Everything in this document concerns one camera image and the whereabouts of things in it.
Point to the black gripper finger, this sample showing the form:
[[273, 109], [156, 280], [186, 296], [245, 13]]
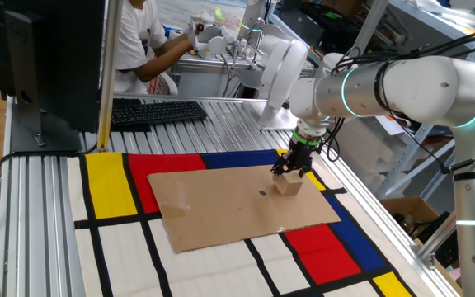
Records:
[[307, 166], [279, 168]]

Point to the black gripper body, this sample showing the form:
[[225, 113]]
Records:
[[301, 153]]

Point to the small wooden block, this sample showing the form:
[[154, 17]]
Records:
[[289, 185]]

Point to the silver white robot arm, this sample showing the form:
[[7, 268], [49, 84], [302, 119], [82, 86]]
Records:
[[427, 86]]

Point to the bare forearm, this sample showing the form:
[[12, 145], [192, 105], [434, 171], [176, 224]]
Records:
[[161, 62]]

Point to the colour block patterned cloth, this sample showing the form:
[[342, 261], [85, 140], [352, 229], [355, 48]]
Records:
[[221, 272]]

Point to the bare hand of person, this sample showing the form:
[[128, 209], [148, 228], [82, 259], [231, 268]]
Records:
[[188, 41]]

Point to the white foam packing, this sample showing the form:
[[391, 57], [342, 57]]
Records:
[[361, 161]]

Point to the brown cardboard sheet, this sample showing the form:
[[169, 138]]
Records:
[[221, 206]]

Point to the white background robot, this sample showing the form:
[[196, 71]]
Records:
[[283, 70]]

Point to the white orange paper sheet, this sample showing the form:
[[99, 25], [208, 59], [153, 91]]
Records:
[[390, 125]]

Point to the blue grey shelf rack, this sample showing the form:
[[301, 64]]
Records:
[[400, 165]]

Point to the open cardboard box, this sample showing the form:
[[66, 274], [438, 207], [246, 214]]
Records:
[[406, 204]]

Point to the grey metal workbench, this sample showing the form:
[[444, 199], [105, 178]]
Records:
[[200, 84]]

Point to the black equipment case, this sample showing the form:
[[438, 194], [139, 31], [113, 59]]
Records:
[[303, 24]]

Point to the black keyboard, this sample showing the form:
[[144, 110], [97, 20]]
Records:
[[155, 112]]

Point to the white chair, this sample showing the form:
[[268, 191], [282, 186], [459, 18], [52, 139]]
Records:
[[171, 84]]

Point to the white teleoperation device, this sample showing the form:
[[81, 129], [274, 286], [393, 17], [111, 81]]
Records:
[[213, 39]]

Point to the black crate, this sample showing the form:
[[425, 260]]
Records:
[[448, 251]]

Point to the person in white shirt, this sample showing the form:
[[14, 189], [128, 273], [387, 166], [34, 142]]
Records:
[[130, 41]]

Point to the black computer monitor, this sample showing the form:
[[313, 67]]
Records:
[[64, 62]]

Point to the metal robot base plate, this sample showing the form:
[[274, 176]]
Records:
[[274, 123]]

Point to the aluminium table edge rail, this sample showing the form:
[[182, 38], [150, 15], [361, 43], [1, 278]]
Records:
[[382, 218]]

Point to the slanted aluminium post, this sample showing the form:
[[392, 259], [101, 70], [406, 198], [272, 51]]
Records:
[[371, 22]]

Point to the aluminium frame strut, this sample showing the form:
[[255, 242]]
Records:
[[439, 233]]

